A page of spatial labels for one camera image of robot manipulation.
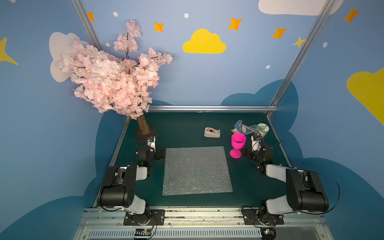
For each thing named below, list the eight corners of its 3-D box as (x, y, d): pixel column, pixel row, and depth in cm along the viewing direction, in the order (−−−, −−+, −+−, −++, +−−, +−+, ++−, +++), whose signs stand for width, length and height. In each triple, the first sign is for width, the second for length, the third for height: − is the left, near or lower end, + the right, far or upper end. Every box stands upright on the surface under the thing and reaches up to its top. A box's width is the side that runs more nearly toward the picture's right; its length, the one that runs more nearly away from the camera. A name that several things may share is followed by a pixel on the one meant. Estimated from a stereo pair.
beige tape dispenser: (204, 137, 108) (204, 134, 105) (204, 130, 112) (204, 127, 109) (219, 137, 109) (220, 134, 105) (218, 130, 113) (219, 127, 109)
